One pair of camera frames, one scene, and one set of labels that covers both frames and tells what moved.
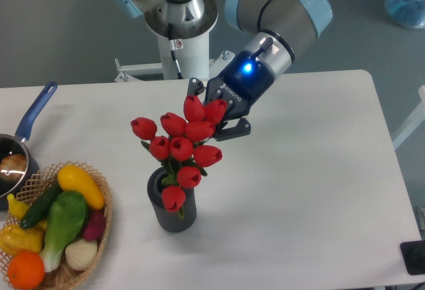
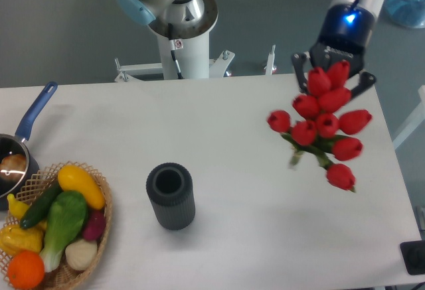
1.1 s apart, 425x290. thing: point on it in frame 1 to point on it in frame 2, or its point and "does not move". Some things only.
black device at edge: x=413 y=254 does not move
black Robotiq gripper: x=239 y=85 to x=344 y=33
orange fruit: x=26 y=269 does not move
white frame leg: x=414 y=123 does not move
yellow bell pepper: x=14 y=239 does not move
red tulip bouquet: x=179 y=145 to x=317 y=130
